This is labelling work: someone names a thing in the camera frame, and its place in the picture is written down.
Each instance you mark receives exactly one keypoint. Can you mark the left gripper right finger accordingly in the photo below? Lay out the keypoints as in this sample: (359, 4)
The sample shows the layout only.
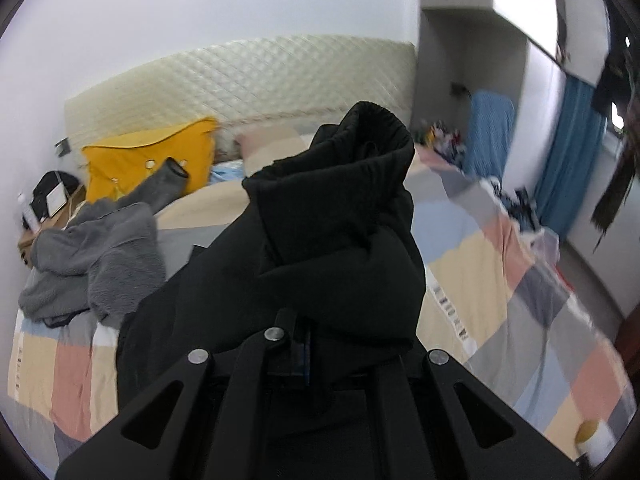
(467, 432)

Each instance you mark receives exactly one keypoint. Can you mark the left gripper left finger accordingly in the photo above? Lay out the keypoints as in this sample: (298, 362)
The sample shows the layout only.
(143, 440)

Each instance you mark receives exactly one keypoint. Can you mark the black puffer jacket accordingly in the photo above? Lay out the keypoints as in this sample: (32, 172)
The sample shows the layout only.
(323, 250)

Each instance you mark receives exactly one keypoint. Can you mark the grey fleece garment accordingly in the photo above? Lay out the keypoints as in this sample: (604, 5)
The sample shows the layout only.
(107, 259)

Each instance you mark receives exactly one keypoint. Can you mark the wooden nightstand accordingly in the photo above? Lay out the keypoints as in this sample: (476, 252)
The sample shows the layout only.
(58, 221)

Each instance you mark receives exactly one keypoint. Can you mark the white plastic bottle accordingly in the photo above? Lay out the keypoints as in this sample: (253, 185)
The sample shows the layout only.
(28, 213)

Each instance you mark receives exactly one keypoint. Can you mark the yellow pillow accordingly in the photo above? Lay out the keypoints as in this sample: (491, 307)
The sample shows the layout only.
(117, 164)

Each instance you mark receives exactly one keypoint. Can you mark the black bag on nightstand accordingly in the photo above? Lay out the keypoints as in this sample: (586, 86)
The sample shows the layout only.
(52, 193)

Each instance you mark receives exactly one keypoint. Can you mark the pink pillow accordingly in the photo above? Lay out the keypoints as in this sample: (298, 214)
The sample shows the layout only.
(254, 139)

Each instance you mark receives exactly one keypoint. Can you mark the blue towel on chair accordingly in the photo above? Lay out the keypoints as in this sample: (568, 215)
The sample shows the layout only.
(489, 135)

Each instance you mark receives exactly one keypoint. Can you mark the blue curtain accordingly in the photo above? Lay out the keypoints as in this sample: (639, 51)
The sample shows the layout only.
(574, 151)

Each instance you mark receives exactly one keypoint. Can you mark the cream quilted headboard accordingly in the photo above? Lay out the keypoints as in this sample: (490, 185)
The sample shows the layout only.
(247, 82)

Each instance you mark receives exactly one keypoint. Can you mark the wall socket panel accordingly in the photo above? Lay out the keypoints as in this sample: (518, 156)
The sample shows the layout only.
(62, 148)

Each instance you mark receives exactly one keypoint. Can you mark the grey wall cabinet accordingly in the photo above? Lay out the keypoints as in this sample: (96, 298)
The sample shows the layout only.
(575, 32)

